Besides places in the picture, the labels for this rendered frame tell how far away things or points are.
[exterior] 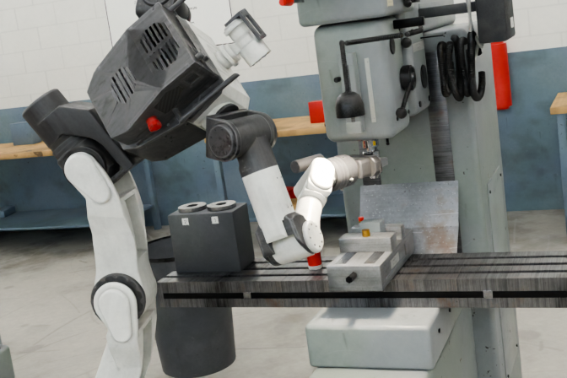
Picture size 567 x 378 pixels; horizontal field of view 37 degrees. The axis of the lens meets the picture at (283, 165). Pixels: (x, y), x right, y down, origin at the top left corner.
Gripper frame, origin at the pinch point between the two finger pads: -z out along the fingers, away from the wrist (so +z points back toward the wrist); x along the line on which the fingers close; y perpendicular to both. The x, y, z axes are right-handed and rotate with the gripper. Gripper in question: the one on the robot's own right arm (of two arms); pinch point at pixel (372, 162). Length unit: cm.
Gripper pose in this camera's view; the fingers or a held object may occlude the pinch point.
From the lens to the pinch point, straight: 236.9
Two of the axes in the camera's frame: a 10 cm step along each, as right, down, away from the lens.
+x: -6.8, -0.3, 7.3
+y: 1.2, 9.8, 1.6
